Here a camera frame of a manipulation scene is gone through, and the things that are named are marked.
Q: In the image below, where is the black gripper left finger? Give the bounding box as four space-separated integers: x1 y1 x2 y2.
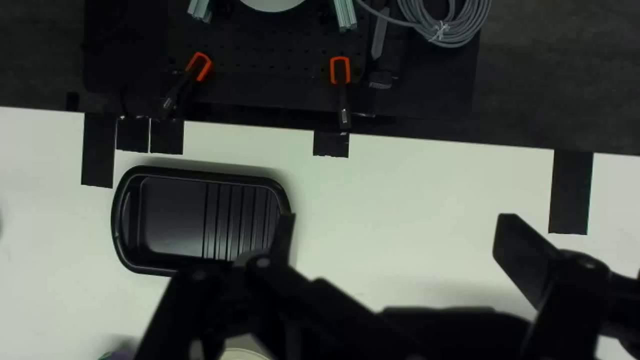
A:
135 212 376 360

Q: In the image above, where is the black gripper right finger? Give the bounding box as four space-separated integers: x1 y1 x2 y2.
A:
491 212 640 360

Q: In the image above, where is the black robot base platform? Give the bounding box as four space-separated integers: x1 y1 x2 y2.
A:
81 0 483 135

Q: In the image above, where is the beige bowl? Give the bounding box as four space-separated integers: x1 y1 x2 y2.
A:
221 335 272 360

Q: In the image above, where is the black rectangular baking tray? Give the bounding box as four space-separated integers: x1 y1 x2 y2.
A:
109 166 295 276

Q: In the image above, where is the black tape strip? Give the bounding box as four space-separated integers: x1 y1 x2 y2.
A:
116 114 185 155
80 107 116 188
548 148 595 235
309 127 351 159

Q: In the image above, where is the orange black clamp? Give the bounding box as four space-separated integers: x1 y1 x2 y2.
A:
327 54 356 131
158 49 215 116

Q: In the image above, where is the grey coiled cable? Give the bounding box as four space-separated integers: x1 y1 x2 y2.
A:
351 0 493 49

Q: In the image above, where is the black cable plug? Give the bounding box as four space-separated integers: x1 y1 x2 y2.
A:
363 6 401 92

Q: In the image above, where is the teal metal bracket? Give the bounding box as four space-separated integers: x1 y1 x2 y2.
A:
329 0 362 34
185 0 215 26

